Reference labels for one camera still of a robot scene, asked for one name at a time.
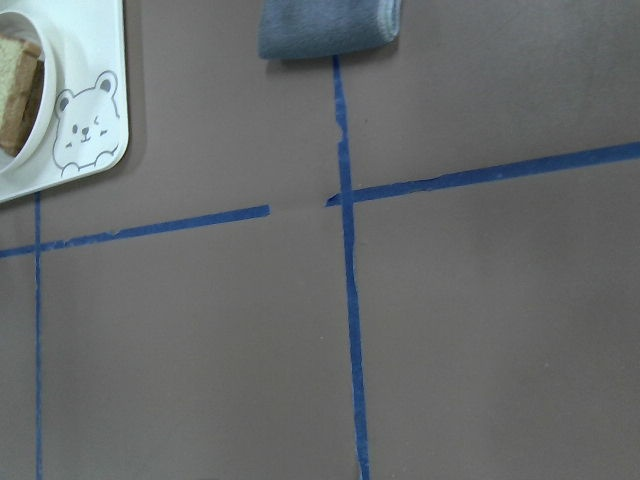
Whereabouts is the white bowl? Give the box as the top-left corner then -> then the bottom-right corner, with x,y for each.
1,9 -> 57,173

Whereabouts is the white bear tray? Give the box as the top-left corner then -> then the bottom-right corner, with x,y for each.
1,1 -> 129,202

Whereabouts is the bread slice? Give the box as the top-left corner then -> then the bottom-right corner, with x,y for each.
1,35 -> 44,157

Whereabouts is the grey folded cloth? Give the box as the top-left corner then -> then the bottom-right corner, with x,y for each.
257,0 -> 402,60

